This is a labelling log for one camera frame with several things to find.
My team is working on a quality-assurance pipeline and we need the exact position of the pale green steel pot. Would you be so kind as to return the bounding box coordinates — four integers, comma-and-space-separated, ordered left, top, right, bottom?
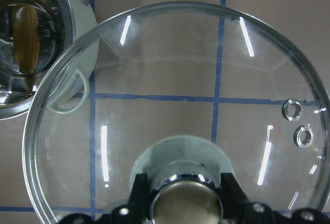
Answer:
1, 0, 96, 120

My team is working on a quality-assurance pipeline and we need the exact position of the glass pot lid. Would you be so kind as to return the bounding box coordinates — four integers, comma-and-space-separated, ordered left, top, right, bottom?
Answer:
23, 2, 329, 223

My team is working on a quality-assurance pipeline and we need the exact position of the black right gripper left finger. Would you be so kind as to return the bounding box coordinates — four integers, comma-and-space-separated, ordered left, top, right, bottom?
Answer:
104, 173, 150, 223

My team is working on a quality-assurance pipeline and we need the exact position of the yellow corn cob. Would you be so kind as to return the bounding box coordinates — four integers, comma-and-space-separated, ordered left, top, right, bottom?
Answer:
12, 4, 40, 75

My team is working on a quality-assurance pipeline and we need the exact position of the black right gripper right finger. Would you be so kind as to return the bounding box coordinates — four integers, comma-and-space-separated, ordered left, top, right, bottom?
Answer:
220, 173, 260, 223

